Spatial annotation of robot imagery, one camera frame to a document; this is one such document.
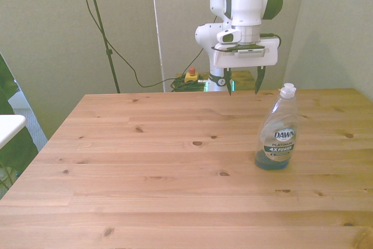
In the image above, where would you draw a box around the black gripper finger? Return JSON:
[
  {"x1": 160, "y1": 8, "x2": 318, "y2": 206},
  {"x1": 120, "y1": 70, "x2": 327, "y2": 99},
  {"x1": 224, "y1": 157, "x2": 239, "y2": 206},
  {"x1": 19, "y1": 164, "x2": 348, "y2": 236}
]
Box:
[
  {"x1": 223, "y1": 67, "x2": 234, "y2": 97},
  {"x1": 254, "y1": 66, "x2": 266, "y2": 95}
]

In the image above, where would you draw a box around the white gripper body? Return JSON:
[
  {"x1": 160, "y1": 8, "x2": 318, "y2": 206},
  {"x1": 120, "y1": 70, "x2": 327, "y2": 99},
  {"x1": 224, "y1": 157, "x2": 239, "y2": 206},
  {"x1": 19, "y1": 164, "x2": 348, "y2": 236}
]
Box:
[{"x1": 212, "y1": 36, "x2": 279, "y2": 69}]

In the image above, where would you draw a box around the clear Dawn dish soap bottle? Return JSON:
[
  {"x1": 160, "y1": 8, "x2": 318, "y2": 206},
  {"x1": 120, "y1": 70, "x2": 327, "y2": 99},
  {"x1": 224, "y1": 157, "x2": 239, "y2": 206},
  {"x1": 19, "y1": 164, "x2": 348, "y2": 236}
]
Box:
[{"x1": 254, "y1": 82, "x2": 299, "y2": 171}]

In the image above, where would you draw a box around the yellow emergency stop button box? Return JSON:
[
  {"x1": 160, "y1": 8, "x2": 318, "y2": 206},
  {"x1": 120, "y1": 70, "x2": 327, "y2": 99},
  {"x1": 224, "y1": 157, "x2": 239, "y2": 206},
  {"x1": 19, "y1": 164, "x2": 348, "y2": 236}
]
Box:
[{"x1": 184, "y1": 67, "x2": 200, "y2": 84}]

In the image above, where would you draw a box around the white side table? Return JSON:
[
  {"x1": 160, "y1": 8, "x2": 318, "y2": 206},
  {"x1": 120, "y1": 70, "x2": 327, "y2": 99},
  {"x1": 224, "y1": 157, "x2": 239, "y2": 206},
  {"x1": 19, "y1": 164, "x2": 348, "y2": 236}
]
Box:
[{"x1": 0, "y1": 114, "x2": 27, "y2": 150}]

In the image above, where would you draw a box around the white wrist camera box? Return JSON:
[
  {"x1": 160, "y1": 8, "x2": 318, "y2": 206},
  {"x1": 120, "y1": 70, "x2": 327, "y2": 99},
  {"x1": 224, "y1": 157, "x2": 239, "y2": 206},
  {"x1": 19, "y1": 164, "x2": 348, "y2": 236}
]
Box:
[{"x1": 216, "y1": 29, "x2": 242, "y2": 44}]

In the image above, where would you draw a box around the coiled black cable bundle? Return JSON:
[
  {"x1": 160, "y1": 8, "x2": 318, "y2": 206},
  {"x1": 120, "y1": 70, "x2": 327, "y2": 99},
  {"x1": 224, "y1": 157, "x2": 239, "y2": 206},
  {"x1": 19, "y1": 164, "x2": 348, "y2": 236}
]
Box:
[{"x1": 170, "y1": 76, "x2": 208, "y2": 93}]

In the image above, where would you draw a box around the white vertical wall strip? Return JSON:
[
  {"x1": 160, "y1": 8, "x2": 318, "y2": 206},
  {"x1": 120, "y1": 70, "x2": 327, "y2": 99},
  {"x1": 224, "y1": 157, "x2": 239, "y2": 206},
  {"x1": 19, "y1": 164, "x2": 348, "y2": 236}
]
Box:
[{"x1": 149, "y1": 0, "x2": 167, "y2": 93}]

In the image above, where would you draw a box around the black cable on wall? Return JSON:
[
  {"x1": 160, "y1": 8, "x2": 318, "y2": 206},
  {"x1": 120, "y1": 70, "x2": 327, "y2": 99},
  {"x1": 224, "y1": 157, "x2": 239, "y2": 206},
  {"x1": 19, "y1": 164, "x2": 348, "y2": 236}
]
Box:
[{"x1": 74, "y1": 0, "x2": 218, "y2": 89}]

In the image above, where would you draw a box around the black camera tripod stand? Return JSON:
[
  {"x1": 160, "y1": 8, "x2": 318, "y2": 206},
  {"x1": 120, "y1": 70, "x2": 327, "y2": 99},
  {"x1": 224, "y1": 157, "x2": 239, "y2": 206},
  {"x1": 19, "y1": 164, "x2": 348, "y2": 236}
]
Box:
[{"x1": 73, "y1": 0, "x2": 121, "y2": 94}]

